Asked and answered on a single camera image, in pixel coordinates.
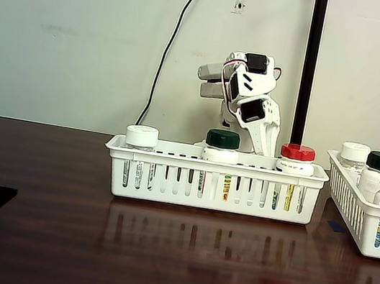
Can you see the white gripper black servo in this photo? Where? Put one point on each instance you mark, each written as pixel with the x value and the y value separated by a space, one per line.
pixel 263 129

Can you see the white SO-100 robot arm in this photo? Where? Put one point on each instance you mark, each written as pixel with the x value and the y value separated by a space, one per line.
pixel 212 73

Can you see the white plastic basket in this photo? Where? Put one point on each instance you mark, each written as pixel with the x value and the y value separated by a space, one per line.
pixel 213 175
pixel 346 208

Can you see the white-capped bottle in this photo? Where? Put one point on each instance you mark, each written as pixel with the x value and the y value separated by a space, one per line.
pixel 141 135
pixel 355 151

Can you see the black vertical pole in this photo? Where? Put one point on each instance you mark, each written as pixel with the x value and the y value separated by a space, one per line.
pixel 311 60

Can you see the blue tape strip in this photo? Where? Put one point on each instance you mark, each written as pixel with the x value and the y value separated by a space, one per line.
pixel 336 227

